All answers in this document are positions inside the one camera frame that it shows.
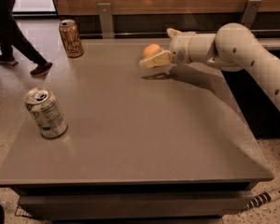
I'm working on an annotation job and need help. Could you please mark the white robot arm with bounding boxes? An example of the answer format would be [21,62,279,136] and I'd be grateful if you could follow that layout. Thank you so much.
[139,23,280,112]

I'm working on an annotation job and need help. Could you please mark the striped black white cable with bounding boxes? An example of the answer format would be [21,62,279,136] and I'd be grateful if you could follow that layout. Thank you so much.
[241,189,280,212]

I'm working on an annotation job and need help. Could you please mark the silver green 7up can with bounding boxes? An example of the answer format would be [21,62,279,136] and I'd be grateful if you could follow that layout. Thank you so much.
[24,87,68,139]

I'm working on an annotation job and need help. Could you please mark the right metal bracket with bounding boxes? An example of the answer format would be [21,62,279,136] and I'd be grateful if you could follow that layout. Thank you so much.
[240,0,262,29]

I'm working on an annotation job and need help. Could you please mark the metal bracket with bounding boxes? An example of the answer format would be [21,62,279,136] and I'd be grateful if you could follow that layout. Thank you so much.
[240,0,262,29]
[98,3,115,39]

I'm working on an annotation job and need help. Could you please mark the orange fruit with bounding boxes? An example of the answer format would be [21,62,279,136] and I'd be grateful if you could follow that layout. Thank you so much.
[143,44,161,58]

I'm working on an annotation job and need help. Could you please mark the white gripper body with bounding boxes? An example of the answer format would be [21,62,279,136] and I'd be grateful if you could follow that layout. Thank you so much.
[169,32,195,64]

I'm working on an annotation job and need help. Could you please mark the left metal bracket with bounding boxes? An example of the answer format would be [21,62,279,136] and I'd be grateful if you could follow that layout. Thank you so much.
[98,3,115,39]

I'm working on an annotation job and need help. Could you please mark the orange brown soda can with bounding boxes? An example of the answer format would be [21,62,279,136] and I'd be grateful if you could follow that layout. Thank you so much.
[59,20,84,58]

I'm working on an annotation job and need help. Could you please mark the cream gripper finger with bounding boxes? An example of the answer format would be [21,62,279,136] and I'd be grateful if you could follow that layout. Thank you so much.
[167,28,180,39]
[139,49,172,69]

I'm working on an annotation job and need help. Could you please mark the grey table drawer unit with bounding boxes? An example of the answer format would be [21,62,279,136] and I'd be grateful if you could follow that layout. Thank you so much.
[10,182,272,222]

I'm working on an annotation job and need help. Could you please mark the walking person legs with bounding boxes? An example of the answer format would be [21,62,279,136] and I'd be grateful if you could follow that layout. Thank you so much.
[0,0,52,77]

